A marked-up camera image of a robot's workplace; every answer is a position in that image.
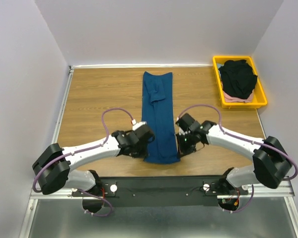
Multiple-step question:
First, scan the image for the blue t shirt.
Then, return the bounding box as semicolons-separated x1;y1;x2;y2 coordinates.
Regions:
142;71;180;165

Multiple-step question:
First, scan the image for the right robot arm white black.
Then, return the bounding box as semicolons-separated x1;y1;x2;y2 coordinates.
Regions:
176;114;294;194

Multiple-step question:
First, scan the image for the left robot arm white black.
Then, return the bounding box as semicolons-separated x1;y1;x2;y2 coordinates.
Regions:
32;125;155;196

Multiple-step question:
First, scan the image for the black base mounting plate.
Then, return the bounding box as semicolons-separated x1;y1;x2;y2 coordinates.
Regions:
72;175;248;212

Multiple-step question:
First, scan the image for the pink t shirt in bin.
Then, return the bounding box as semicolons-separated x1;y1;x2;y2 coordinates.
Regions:
223;91;254;103

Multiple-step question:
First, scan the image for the black t shirt in bin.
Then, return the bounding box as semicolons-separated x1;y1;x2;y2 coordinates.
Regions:
218;59;258;101

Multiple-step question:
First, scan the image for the yellow plastic bin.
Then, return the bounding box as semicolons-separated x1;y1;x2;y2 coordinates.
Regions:
212;55;268;109

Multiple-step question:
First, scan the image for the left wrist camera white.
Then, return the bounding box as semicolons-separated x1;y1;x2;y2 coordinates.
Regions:
131;119;152;140

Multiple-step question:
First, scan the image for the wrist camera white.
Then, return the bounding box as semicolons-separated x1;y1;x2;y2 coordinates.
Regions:
131;119;152;140
176;113;200;135

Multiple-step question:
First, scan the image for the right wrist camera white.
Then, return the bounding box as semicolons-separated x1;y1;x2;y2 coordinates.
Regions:
176;113;200;135

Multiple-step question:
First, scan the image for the aluminium frame rail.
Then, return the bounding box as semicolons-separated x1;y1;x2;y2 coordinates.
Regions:
19;65;298;238

